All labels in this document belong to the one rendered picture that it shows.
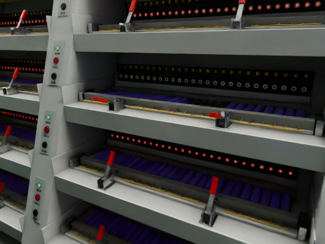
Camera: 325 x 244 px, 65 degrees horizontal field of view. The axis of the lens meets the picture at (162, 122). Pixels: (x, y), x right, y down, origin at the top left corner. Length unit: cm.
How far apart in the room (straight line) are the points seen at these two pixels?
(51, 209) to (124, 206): 25
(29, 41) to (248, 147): 70
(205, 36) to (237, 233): 39
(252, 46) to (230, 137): 17
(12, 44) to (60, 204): 53
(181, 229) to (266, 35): 41
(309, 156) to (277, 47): 20
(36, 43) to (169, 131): 51
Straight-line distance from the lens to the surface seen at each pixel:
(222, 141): 50
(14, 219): 96
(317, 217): 50
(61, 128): 74
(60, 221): 83
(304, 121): 53
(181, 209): 57
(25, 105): 87
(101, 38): 68
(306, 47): 51
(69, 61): 74
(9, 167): 93
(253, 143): 49
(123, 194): 63
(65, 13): 79
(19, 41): 94
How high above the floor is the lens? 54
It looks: 2 degrees down
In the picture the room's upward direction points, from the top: 8 degrees clockwise
